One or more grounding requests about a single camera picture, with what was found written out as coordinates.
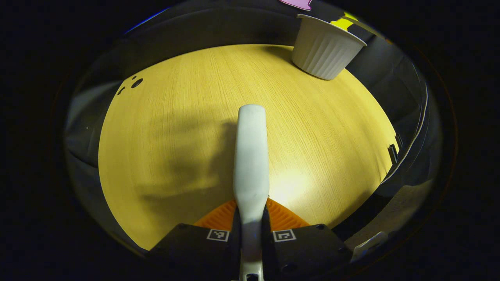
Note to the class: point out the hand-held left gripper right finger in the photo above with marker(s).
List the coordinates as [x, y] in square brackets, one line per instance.
[308, 253]

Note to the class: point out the white ribbed garbage bin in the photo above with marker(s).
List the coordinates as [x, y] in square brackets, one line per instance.
[324, 50]

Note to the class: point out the small grey broom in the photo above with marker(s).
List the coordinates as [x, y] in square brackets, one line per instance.
[251, 156]

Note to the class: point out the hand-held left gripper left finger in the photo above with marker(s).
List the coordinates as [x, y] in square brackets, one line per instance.
[195, 253]

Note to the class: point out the wooden desktop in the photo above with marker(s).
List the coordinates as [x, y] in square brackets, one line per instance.
[175, 117]

